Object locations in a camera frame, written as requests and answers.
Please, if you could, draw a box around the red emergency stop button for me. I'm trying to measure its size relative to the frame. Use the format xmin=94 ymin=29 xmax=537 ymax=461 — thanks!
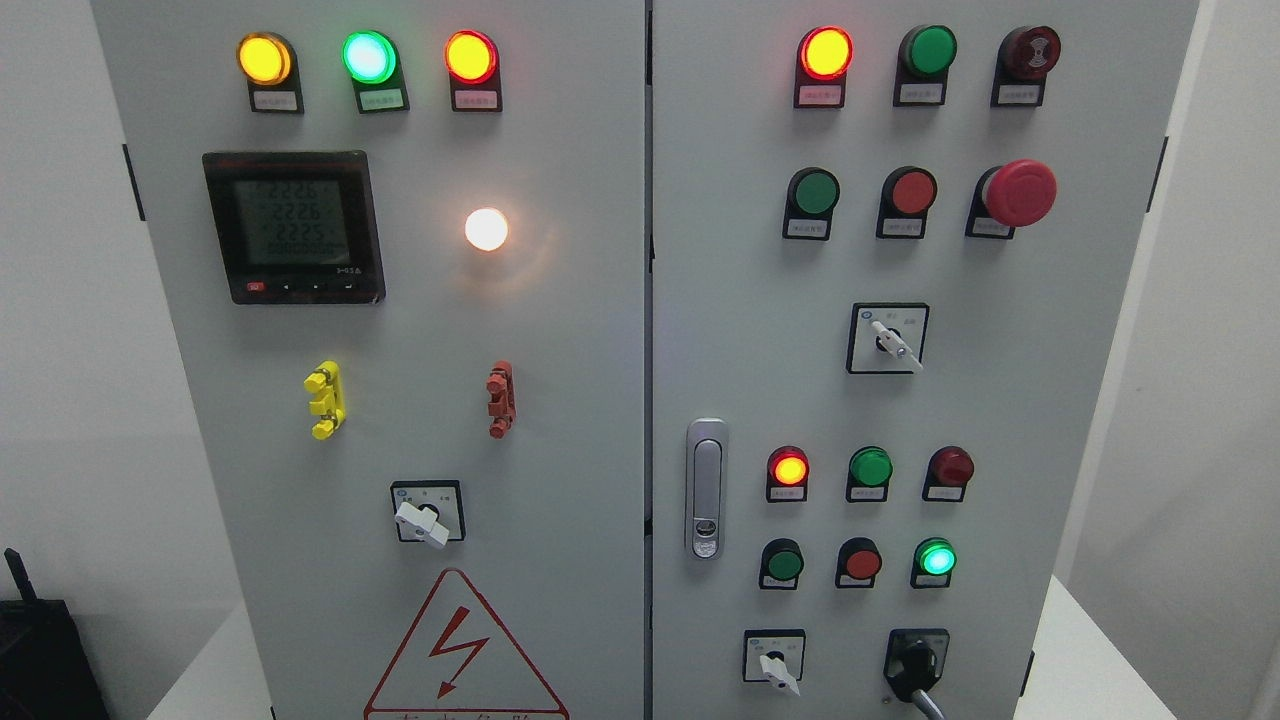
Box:
xmin=965 ymin=158 xmax=1059 ymax=240

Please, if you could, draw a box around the red push button lower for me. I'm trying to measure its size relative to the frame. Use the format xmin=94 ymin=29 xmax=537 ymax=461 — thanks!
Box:
xmin=835 ymin=537 xmax=883 ymax=589

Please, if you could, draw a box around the black digital power meter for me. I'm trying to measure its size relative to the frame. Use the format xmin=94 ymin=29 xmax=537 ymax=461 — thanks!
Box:
xmin=202 ymin=150 xmax=385 ymax=305

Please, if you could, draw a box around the grey right cabinet door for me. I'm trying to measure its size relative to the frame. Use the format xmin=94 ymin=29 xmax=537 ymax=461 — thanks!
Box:
xmin=650 ymin=1 xmax=1201 ymax=719

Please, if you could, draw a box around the green indicator light top right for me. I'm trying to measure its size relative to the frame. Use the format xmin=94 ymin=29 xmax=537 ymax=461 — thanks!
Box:
xmin=893 ymin=24 xmax=957 ymax=108

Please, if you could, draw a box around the grey left cabinet door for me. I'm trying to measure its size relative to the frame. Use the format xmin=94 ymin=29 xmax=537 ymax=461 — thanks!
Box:
xmin=92 ymin=1 xmax=646 ymax=719

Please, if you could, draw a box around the yellow terminal block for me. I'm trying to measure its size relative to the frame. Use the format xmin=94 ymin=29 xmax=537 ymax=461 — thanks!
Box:
xmin=303 ymin=360 xmax=346 ymax=441

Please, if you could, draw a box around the green indicator bottom right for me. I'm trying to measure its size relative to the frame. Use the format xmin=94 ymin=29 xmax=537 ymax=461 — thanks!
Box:
xmin=910 ymin=536 xmax=957 ymax=589

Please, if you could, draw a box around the red push button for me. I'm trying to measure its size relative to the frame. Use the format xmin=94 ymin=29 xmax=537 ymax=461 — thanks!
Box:
xmin=835 ymin=537 xmax=883 ymax=589
xmin=876 ymin=167 xmax=938 ymax=240

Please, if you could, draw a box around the white selector switch upper right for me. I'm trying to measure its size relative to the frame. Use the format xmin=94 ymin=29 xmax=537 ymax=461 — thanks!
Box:
xmin=846 ymin=302 xmax=931 ymax=374

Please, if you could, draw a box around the grey cabinet door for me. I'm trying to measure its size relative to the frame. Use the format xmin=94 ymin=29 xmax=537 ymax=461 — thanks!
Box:
xmin=650 ymin=1 xmax=1201 ymax=719
xmin=92 ymin=1 xmax=646 ymax=719

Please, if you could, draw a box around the red indicator light left door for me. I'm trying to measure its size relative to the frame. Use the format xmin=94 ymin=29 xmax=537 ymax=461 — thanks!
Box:
xmin=444 ymin=29 xmax=503 ymax=113

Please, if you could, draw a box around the red indicator light top right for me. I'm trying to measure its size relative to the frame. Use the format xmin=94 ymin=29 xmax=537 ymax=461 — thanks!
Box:
xmin=794 ymin=26 xmax=855 ymax=109

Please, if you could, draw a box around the green push button lower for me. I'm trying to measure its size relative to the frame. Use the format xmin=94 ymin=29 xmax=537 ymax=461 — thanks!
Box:
xmin=758 ymin=538 xmax=805 ymax=591

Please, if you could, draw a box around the green indicator light lower middle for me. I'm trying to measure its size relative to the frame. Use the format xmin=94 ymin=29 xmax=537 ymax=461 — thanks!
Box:
xmin=845 ymin=446 xmax=893 ymax=503

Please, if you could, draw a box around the red indicator light lower right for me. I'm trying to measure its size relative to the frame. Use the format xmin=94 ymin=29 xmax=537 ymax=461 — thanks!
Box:
xmin=922 ymin=445 xmax=975 ymax=503

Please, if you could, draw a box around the red push button upper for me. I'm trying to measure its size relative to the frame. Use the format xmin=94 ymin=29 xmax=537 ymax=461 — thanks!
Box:
xmin=876 ymin=167 xmax=938 ymax=240

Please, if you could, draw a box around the white selector switch left door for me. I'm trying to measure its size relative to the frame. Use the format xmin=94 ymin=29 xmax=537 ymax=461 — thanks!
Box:
xmin=389 ymin=479 xmax=467 ymax=550

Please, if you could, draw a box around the white lit indicator lamp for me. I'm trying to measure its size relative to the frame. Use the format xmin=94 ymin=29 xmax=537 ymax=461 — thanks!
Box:
xmin=463 ymin=208 xmax=509 ymax=252

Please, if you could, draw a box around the red lit indicator lower left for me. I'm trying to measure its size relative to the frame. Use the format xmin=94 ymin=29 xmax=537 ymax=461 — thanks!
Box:
xmin=765 ymin=445 xmax=810 ymax=503

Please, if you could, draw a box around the silver door lock handle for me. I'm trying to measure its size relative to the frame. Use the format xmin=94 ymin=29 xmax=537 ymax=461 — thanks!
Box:
xmin=684 ymin=416 xmax=730 ymax=560

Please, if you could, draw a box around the green lit indicator light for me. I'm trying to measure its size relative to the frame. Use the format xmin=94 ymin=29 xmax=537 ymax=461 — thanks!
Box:
xmin=342 ymin=29 xmax=410 ymax=114

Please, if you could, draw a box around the green push button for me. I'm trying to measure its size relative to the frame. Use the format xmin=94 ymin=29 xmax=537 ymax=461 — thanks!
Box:
xmin=758 ymin=538 xmax=805 ymax=591
xmin=781 ymin=167 xmax=840 ymax=242

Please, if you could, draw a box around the white selector switch bottom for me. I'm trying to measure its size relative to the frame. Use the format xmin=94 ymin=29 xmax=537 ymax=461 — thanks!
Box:
xmin=742 ymin=628 xmax=806 ymax=697

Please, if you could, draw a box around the yellow indicator light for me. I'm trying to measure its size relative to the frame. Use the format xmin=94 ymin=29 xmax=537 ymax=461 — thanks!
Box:
xmin=236 ymin=32 xmax=305 ymax=114

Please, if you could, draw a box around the red high voltage warning sign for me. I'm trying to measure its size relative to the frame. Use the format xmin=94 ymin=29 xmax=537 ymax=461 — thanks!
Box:
xmin=364 ymin=568 xmax=570 ymax=719

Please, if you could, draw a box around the black knob selector switch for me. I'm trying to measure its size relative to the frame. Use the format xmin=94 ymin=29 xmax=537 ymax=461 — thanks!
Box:
xmin=883 ymin=628 xmax=950 ymax=719

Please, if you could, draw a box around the red terminal block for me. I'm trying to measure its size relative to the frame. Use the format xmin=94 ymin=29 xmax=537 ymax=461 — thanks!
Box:
xmin=485 ymin=360 xmax=517 ymax=439

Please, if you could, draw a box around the black device with antenna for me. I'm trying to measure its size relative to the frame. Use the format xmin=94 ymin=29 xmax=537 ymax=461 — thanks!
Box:
xmin=1 ymin=548 xmax=109 ymax=719

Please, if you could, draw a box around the dark red buzzer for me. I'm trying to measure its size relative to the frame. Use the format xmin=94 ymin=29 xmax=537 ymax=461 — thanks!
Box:
xmin=989 ymin=26 xmax=1062 ymax=108

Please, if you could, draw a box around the green push button upper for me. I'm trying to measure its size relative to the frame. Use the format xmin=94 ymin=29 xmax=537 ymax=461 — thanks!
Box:
xmin=781 ymin=167 xmax=840 ymax=242

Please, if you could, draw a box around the white selector switch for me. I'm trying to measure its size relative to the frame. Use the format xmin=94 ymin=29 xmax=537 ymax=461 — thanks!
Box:
xmin=742 ymin=628 xmax=806 ymax=697
xmin=846 ymin=302 xmax=931 ymax=374

